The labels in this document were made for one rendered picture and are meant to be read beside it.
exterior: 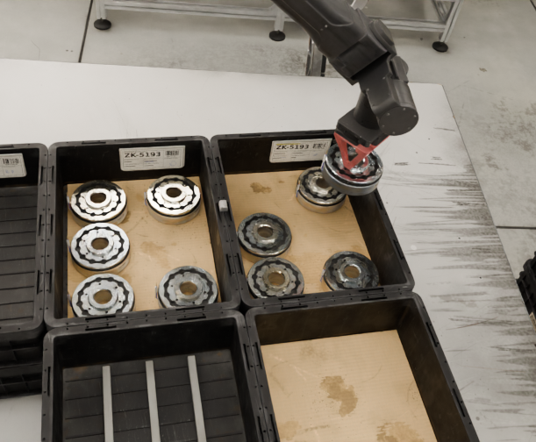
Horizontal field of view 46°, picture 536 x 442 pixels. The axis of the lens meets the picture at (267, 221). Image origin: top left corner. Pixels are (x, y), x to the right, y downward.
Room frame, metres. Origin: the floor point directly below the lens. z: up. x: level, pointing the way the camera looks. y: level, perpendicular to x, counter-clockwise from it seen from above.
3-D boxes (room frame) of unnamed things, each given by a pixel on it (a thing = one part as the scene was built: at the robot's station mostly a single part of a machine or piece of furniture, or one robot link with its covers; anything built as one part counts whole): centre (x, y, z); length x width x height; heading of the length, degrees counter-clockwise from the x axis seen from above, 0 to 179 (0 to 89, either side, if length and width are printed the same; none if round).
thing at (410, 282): (0.78, -0.06, 0.92); 0.40 x 0.30 x 0.02; 19
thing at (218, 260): (0.68, 0.22, 0.87); 0.40 x 0.30 x 0.11; 19
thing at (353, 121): (0.81, -0.13, 1.15); 0.10 x 0.07 x 0.07; 148
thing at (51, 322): (0.68, 0.22, 0.92); 0.40 x 0.30 x 0.02; 19
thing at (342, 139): (0.80, -0.12, 1.08); 0.07 x 0.07 x 0.09; 58
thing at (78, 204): (0.76, 0.32, 0.86); 0.10 x 0.10 x 0.01
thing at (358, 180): (0.81, -0.13, 1.03); 0.10 x 0.10 x 0.01
